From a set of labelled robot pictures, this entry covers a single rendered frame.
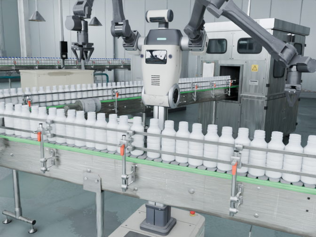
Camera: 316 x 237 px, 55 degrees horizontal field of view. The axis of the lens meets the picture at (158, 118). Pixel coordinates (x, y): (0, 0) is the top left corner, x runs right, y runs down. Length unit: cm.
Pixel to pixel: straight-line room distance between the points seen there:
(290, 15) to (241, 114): 868
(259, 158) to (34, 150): 109
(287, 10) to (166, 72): 1161
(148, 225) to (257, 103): 312
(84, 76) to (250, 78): 284
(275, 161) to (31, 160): 117
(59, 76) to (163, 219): 372
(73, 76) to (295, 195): 475
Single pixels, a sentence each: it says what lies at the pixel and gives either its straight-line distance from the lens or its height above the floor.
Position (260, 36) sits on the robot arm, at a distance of 140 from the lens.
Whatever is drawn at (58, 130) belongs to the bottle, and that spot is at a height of 107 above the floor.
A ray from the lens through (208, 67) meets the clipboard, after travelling 523.
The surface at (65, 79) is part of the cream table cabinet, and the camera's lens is 542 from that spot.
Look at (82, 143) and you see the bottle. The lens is 148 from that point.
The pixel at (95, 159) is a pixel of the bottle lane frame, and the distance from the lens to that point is 142.
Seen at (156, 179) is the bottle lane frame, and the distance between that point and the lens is 128.
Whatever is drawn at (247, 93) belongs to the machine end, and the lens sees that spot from 491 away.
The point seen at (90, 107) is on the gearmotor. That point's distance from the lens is 275.
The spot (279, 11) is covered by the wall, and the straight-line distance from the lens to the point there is 1330.
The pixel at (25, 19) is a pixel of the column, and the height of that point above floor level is 266.
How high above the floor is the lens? 142
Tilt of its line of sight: 11 degrees down
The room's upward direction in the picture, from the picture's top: 1 degrees clockwise
